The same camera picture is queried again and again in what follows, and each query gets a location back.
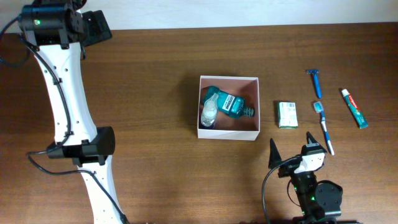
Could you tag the white cardboard box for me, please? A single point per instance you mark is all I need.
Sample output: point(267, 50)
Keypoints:
point(227, 128)

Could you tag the green white soap box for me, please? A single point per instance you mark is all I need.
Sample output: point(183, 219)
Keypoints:
point(287, 115)

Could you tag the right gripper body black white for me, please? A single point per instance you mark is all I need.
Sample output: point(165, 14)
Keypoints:
point(290, 167)

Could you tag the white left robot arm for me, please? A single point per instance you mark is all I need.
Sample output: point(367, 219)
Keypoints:
point(57, 33)

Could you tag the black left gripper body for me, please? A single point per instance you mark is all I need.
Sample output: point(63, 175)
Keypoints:
point(97, 28)

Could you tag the blue white toothbrush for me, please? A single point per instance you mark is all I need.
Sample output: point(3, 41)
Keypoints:
point(318, 107)

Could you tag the teal mouthwash bottle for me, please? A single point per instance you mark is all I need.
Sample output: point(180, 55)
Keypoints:
point(232, 105)

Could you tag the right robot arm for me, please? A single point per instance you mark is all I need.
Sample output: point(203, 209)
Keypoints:
point(319, 201)

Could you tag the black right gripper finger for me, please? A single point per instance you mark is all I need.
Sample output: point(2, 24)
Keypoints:
point(313, 145)
point(274, 157)

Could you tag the blue disposable razor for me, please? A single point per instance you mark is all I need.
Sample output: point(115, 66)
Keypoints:
point(314, 74)

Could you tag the clear spray bottle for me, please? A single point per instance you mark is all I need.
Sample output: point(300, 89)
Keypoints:
point(209, 112)

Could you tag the green toothpaste tube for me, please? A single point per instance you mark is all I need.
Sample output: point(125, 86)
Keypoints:
point(355, 111)

